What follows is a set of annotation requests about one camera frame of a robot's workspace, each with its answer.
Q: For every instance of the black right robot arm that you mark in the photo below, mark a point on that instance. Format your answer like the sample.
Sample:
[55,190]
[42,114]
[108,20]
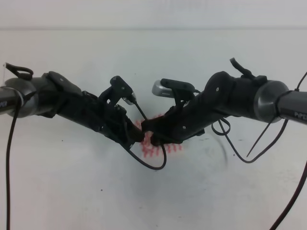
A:
[223,96]

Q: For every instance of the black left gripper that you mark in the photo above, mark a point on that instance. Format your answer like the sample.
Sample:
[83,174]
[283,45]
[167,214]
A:
[106,117]

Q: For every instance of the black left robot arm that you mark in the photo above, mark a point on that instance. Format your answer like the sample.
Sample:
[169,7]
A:
[52,94]

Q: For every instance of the pink white wavy towel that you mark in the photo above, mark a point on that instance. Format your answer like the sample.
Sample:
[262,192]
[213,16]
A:
[148,150]

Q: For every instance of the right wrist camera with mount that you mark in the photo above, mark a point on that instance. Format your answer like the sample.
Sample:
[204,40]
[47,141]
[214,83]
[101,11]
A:
[180,91]

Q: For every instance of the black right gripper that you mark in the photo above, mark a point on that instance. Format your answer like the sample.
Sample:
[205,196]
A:
[178,124]

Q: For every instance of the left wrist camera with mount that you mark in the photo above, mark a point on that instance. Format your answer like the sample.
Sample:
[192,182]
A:
[119,89]

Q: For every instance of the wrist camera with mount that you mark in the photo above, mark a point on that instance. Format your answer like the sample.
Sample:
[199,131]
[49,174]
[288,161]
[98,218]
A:
[119,89]
[180,91]

